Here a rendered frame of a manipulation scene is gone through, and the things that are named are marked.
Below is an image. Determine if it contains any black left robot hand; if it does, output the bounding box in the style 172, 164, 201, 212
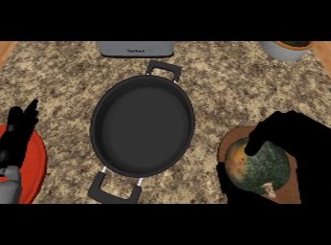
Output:
0, 99, 42, 178

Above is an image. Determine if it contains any green and orange squash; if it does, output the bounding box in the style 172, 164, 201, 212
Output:
224, 137, 293, 196

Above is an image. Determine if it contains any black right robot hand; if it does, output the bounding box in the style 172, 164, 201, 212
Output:
216, 110, 331, 205

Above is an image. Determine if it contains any red round plate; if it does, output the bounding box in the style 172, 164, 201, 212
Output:
0, 123, 49, 205

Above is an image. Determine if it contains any white plant pot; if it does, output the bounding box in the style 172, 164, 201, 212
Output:
259, 40, 315, 62

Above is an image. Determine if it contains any grey toaster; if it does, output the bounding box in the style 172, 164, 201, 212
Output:
95, 40, 178, 59

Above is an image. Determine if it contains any black oval pot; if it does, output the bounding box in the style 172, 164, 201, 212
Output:
88, 60, 197, 205

